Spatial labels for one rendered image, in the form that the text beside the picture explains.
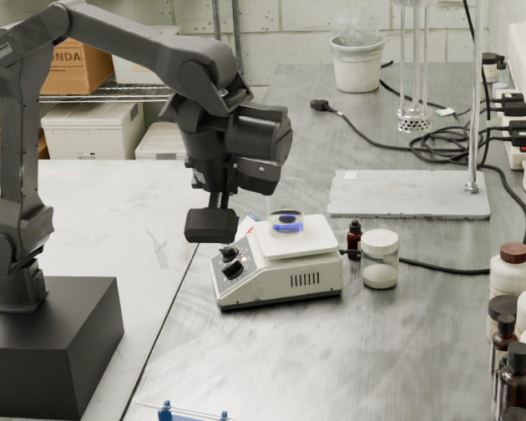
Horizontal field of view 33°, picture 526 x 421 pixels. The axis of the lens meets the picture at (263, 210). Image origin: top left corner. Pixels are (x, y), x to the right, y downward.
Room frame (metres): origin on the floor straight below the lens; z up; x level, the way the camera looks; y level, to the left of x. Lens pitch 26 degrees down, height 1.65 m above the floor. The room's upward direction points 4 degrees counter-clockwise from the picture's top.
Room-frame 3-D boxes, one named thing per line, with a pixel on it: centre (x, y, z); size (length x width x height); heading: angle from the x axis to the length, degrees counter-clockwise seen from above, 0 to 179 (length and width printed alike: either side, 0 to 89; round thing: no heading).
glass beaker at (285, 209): (1.27, -0.04, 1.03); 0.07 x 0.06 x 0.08; 113
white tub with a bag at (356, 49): (2.23, -0.27, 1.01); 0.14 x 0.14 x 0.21
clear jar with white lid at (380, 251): (1.24, -0.18, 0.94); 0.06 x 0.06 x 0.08
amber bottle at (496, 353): (0.98, -0.31, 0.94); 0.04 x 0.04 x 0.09
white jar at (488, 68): (2.22, -0.60, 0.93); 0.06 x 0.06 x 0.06
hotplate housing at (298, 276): (1.26, -0.02, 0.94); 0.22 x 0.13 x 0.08; 98
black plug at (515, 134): (1.69, -0.53, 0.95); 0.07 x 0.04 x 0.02; 80
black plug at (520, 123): (1.74, -0.54, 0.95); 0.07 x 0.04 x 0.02; 80
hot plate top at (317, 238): (1.26, -0.05, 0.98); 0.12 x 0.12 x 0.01; 8
